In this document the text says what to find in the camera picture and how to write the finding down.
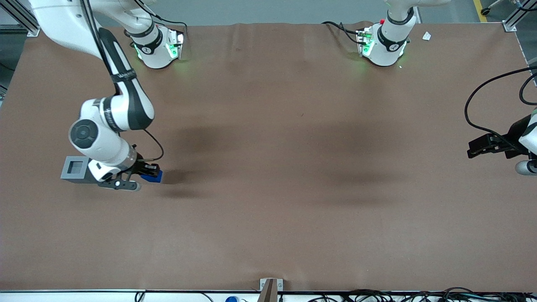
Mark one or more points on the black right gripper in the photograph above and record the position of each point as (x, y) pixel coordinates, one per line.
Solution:
(143, 167)

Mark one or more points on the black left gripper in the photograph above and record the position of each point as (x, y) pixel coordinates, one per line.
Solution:
(512, 141)

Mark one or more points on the blue block part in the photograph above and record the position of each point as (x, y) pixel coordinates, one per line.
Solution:
(153, 179)

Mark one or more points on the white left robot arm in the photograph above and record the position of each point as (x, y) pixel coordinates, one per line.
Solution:
(386, 46)

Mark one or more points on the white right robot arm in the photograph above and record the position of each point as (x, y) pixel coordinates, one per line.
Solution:
(100, 142)

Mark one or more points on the gray square socket base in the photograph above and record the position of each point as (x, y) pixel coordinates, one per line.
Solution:
(69, 161)

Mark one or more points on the brown table mat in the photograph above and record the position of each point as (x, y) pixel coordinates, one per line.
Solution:
(268, 188)

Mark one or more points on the white paper scrap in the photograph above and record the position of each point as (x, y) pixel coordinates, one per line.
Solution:
(426, 36)

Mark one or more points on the black caster wheel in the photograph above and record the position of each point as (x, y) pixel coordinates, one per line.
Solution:
(486, 11)

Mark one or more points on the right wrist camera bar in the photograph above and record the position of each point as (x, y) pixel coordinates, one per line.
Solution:
(119, 184)

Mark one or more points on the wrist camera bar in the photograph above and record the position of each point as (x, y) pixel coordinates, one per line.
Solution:
(119, 184)
(526, 167)

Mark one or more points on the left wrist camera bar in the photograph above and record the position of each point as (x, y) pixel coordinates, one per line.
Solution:
(526, 167)

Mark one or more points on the aluminium frame post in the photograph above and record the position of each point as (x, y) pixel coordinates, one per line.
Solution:
(21, 19)
(518, 16)

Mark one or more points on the metal bracket with brown post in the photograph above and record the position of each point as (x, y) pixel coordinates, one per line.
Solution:
(270, 289)

